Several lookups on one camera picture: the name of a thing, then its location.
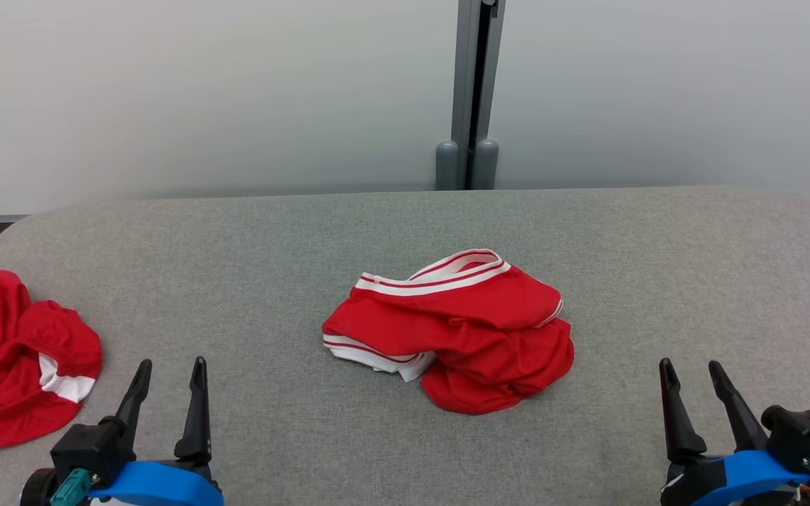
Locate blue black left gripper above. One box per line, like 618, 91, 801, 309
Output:
89, 356, 224, 506

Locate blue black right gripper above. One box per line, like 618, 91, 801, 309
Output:
659, 358, 810, 506

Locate red shorts with white stripe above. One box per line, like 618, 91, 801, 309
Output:
0, 269, 103, 450

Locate red jersey with number print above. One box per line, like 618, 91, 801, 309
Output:
321, 248, 576, 416

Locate grey fabric sofa seat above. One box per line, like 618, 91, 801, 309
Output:
0, 185, 810, 506

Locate grey cylindrical bumper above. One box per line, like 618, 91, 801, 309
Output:
435, 140, 460, 191
473, 138, 500, 190

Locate left black cable teal plug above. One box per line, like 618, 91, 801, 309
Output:
51, 469, 93, 506

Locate grey partition post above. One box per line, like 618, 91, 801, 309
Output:
450, 0, 506, 190

